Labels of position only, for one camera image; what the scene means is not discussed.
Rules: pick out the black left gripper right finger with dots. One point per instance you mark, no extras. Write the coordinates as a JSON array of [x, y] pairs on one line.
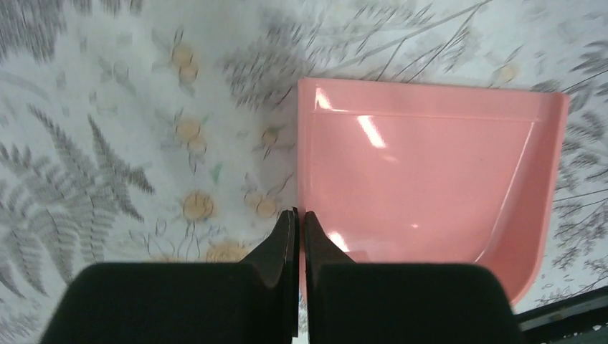
[[350, 302]]

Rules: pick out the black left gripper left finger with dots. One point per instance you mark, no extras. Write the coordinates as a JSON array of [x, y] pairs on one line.
[[254, 300]]

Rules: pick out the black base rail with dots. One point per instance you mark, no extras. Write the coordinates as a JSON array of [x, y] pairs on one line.
[[578, 320]]

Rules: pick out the floral table mat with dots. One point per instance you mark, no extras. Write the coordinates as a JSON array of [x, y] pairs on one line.
[[159, 131]]

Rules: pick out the pink dustpan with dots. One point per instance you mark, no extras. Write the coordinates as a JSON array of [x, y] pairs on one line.
[[399, 172]]

